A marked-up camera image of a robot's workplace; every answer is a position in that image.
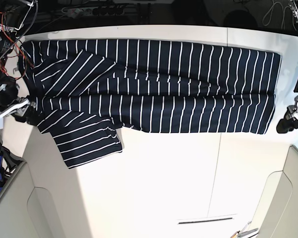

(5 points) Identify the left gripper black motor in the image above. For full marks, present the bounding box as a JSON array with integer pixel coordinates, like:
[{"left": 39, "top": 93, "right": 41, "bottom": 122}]
[{"left": 276, "top": 96, "right": 298, "bottom": 134}]

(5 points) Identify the navy white striped T-shirt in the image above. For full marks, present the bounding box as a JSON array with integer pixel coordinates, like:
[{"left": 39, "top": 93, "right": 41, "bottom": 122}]
[{"left": 18, "top": 39, "right": 282, "bottom": 169}]

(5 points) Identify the grey tool at bottom edge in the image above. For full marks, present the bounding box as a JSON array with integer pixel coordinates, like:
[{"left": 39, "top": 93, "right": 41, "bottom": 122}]
[{"left": 230, "top": 221, "right": 259, "bottom": 238}]

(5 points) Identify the grey seat right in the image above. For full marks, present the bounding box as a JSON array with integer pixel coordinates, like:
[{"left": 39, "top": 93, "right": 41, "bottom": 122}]
[{"left": 250, "top": 146, "right": 298, "bottom": 238}]

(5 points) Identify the grey seat left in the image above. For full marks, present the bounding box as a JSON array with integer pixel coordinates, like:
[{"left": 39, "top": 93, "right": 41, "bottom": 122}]
[{"left": 0, "top": 160, "right": 73, "bottom": 238}]

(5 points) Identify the white power strip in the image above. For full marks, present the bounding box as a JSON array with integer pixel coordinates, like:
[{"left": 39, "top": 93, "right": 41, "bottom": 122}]
[{"left": 61, "top": 5, "right": 125, "bottom": 18}]

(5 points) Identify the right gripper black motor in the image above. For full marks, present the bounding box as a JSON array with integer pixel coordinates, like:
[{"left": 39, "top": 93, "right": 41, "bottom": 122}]
[{"left": 0, "top": 83, "right": 41, "bottom": 125}]

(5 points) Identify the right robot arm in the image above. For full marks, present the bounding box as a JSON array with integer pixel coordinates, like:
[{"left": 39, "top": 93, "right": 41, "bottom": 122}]
[{"left": 0, "top": 0, "right": 39, "bottom": 129}]

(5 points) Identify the grey seat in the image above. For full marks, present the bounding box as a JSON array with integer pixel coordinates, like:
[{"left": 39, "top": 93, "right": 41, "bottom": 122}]
[
  {"left": 0, "top": 160, "right": 73, "bottom": 238},
  {"left": 250, "top": 146, "right": 298, "bottom": 238}
]

